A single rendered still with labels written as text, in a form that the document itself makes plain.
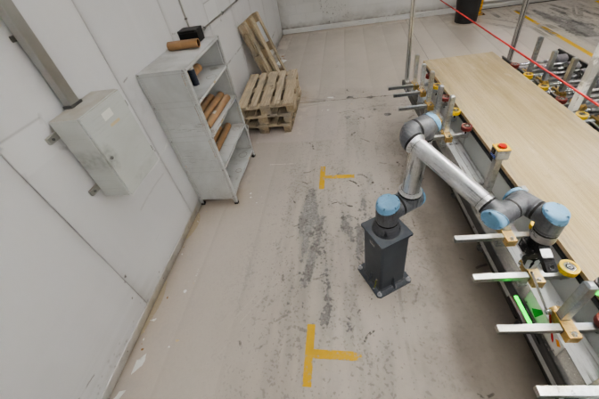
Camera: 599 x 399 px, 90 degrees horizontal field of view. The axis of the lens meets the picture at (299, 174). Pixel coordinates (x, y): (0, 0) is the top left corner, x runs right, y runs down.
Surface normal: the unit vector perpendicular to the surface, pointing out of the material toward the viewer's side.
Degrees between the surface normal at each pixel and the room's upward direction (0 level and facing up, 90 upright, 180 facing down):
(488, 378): 0
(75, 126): 90
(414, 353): 0
